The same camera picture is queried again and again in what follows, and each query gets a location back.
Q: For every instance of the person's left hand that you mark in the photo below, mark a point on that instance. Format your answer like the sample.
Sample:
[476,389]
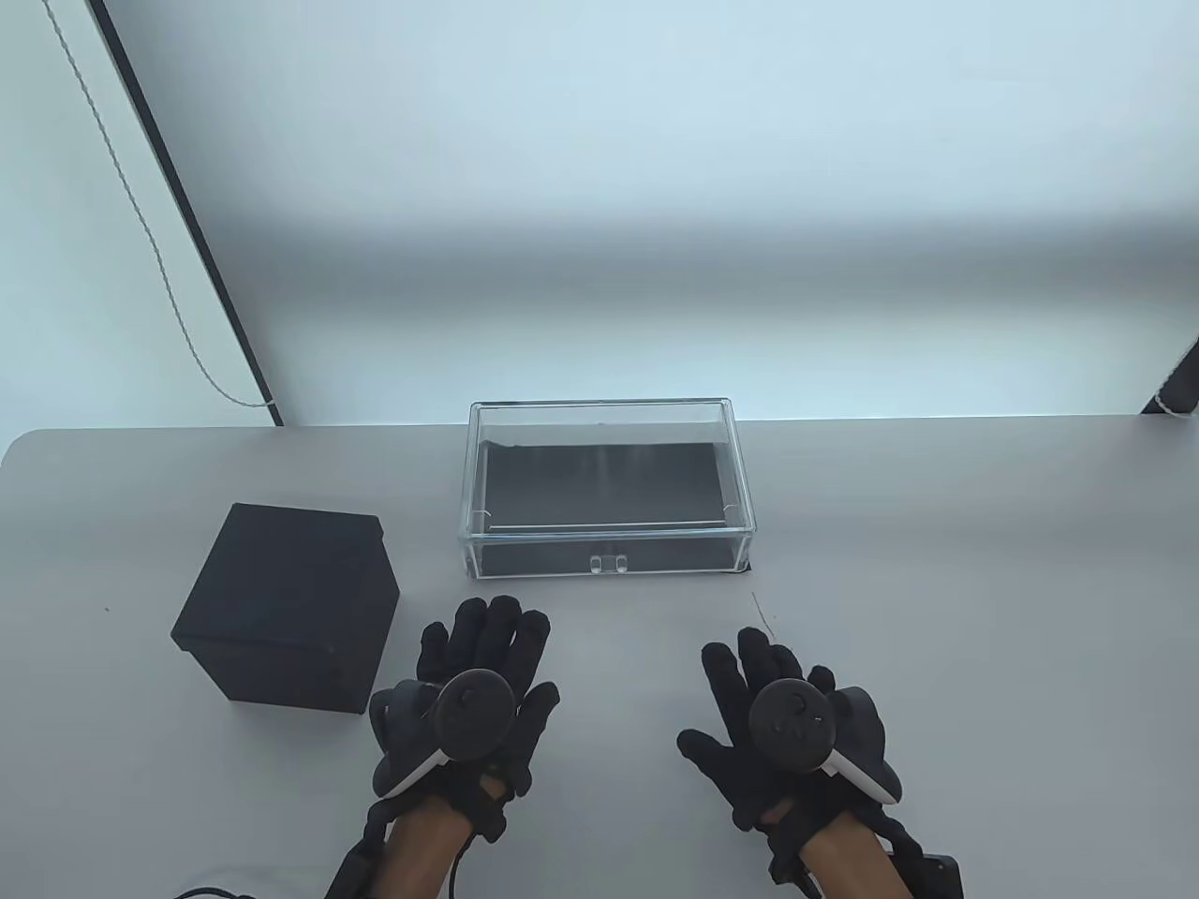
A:
[487,637]

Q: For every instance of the person's right hand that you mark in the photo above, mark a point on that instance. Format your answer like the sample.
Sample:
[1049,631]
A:
[749,674]

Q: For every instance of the black cardboard box base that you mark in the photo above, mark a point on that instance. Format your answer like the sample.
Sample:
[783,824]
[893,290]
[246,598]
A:
[375,637]

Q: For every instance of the clear acrylic drawer black liner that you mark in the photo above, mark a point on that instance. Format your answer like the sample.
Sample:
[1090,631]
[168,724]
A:
[609,563]

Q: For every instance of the person's left forearm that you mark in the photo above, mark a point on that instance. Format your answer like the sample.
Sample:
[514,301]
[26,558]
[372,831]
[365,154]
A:
[421,852]

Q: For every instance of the person's right forearm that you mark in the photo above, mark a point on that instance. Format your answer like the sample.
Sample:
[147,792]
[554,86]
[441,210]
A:
[843,857]

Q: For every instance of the clear acrylic drawer case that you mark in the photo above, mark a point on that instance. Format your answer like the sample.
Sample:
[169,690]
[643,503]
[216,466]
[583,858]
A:
[609,417]

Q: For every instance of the black and white right controller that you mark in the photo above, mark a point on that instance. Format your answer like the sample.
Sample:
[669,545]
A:
[791,721]

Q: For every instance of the black and white controller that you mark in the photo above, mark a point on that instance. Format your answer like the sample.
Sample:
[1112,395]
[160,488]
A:
[791,721]
[473,712]

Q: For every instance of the black and white left controller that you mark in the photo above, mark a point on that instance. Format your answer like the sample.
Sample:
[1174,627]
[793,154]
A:
[473,712]

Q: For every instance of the black left wrist module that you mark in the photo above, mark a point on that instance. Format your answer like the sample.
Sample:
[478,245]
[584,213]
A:
[351,866]

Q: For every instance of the black wrist module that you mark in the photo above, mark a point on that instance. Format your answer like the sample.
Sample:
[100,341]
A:
[941,876]
[351,866]

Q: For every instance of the black right wrist module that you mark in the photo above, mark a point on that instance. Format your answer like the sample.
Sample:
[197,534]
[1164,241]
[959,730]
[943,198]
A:
[941,876]

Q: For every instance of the black window frame bar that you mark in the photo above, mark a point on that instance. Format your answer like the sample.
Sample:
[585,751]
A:
[187,234]

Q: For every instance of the short black frame bar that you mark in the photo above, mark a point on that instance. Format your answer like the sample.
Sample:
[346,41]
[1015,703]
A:
[1176,384]

